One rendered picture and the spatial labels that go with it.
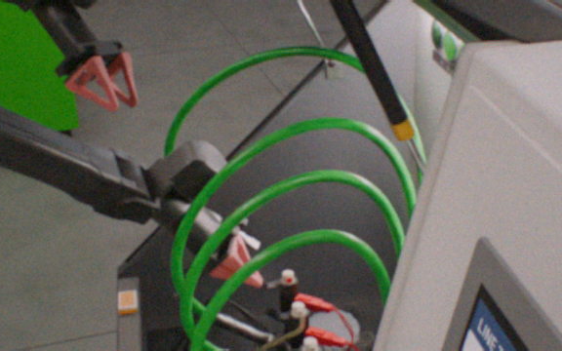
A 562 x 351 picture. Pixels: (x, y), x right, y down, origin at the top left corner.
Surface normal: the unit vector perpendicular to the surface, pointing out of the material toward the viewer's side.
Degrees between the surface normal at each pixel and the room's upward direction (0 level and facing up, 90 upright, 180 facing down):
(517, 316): 76
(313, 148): 90
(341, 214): 90
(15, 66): 90
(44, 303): 0
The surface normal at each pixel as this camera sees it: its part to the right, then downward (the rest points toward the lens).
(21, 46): 0.40, 0.39
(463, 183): -0.97, -0.11
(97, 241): -0.04, -0.90
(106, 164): 0.72, -0.61
